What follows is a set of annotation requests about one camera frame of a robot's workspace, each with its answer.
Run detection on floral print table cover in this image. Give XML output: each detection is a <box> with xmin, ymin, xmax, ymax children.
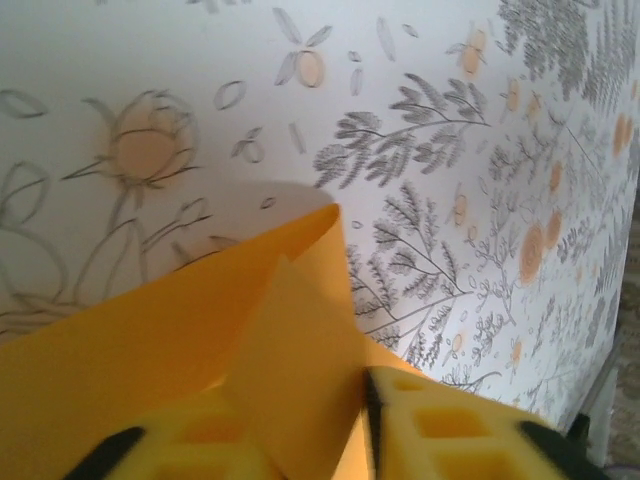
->
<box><xmin>0</xmin><ymin>0</ymin><xmax>640</xmax><ymax>451</ymax></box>

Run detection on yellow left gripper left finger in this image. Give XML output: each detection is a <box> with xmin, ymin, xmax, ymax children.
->
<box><xmin>63</xmin><ymin>388</ymin><xmax>282</xmax><ymax>480</ymax></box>

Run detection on orange paper sheet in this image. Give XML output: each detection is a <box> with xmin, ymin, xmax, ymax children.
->
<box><xmin>0</xmin><ymin>201</ymin><xmax>417</xmax><ymax>480</ymax></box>

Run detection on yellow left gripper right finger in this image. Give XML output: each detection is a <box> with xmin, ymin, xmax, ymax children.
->
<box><xmin>361</xmin><ymin>365</ymin><xmax>622</xmax><ymax>480</ymax></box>

